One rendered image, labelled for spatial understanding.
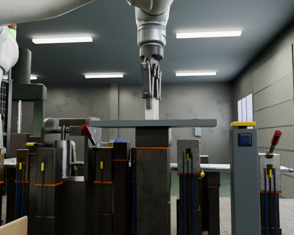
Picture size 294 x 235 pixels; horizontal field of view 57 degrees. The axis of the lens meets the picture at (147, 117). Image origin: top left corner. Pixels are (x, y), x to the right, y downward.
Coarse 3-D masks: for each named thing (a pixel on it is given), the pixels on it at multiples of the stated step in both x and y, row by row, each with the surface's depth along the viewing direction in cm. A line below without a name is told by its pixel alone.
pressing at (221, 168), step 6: (6, 162) 127; (12, 162) 127; (174, 168) 105; (204, 168) 103; (210, 168) 103; (216, 168) 102; (222, 168) 102; (228, 168) 102; (282, 168) 99; (288, 168) 99
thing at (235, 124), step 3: (231, 123) 80; (234, 123) 76; (237, 123) 76; (240, 123) 76; (243, 123) 76; (246, 123) 76; (249, 123) 76; (252, 123) 75; (255, 123) 75; (231, 126) 81; (234, 126) 80; (237, 126) 80; (240, 126) 78; (243, 126) 77; (246, 126) 78; (249, 126) 80
